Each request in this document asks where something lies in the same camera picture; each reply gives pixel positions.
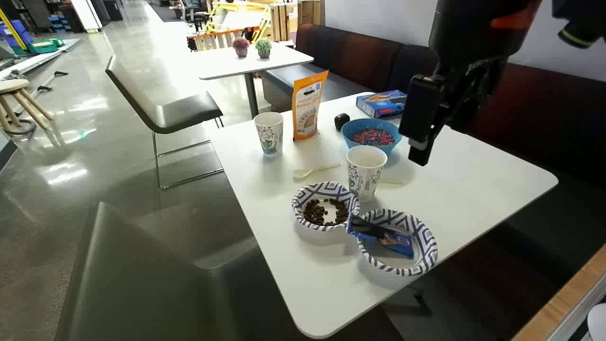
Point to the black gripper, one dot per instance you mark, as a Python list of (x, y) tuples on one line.
[(419, 121)]

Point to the blue candy bar wrapper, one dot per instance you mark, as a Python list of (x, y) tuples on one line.
[(374, 233)]

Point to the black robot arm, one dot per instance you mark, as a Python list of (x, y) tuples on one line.
[(472, 40)]

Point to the blue cereal bar box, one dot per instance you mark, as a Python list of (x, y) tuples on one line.
[(381, 104)]

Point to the blue bowl with candies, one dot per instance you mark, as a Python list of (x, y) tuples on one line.
[(378, 133)]

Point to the dark sofa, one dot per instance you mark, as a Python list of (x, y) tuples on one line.
[(355, 63)]

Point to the small black object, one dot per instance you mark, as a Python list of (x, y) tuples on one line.
[(340, 120)]

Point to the orange snack pouch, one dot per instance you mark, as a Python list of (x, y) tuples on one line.
[(306, 104)]

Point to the white square table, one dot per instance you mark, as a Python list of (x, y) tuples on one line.
[(465, 190)]

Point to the blue patterned paper plate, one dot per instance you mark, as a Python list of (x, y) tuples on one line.
[(383, 260)]

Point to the patterned paper bowl with food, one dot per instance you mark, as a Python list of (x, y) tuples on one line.
[(323, 211)]

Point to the far patterned paper cup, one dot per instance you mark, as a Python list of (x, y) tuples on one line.
[(270, 131)]

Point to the far white table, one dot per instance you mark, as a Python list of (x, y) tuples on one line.
[(224, 63)]

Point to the black bench seat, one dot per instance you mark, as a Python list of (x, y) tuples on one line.
[(166, 118)]

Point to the grey chair foreground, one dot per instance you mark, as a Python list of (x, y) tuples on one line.
[(130, 286)]

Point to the wooden stool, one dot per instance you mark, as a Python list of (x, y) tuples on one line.
[(22, 114)]

